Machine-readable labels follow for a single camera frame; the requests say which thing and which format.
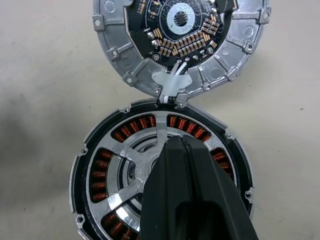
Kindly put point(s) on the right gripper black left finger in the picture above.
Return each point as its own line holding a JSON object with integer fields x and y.
{"x": 162, "y": 195}

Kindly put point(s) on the round motor housing with copper coils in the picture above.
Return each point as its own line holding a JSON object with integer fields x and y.
{"x": 80, "y": 180}

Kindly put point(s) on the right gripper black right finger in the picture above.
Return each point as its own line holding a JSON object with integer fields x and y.
{"x": 220, "y": 190}

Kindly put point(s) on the silver spoked rotor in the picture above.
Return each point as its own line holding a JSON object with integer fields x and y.
{"x": 130, "y": 155}

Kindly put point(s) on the silver motor lid with circuit board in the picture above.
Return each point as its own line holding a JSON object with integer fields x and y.
{"x": 112, "y": 37}

